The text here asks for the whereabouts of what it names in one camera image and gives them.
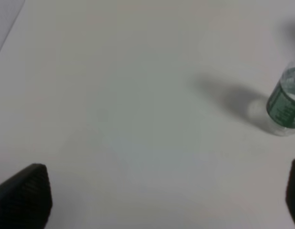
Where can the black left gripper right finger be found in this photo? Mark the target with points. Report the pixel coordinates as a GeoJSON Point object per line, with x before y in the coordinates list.
{"type": "Point", "coordinates": [290, 192]}

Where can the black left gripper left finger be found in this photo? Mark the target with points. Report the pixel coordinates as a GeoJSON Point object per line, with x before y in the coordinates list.
{"type": "Point", "coordinates": [25, 199]}

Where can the clear green-label water bottle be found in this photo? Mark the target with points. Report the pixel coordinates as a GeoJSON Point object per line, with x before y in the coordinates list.
{"type": "Point", "coordinates": [280, 106]}

